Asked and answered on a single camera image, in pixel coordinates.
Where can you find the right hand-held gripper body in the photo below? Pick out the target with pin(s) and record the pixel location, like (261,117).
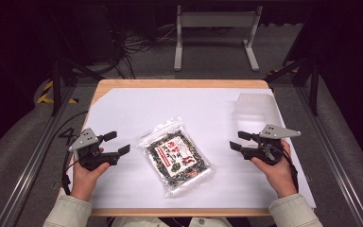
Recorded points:
(274,132)

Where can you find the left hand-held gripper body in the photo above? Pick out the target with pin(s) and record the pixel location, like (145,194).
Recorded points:
(85,141)

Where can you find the clear plastic container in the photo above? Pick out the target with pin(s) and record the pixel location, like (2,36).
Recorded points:
(255,110)

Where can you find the clear seaweed snack packet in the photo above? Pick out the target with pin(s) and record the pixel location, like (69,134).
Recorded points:
(176,157)

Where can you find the person's left hand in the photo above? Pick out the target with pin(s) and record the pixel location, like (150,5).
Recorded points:
(83,183)

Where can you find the person's right hand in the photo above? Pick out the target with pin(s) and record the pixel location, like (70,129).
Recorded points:
(279,178)

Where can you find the yellow black hazard tape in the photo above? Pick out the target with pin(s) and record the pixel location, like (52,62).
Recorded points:
(45,94)

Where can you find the white paper sheet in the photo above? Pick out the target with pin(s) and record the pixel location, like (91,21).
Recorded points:
(170,104)

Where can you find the person's torso clothing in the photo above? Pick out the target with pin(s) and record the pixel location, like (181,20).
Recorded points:
(145,222)

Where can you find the wooden table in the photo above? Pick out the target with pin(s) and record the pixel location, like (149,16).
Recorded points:
(176,83)

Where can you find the white metal stand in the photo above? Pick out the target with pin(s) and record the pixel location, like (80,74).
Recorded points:
(217,19)

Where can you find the aluminium rail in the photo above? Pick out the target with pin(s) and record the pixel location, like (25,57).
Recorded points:
(334,151)
(34,160)

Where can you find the black metal frame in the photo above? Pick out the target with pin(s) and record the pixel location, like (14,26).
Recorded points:
(313,85)
(56,85)

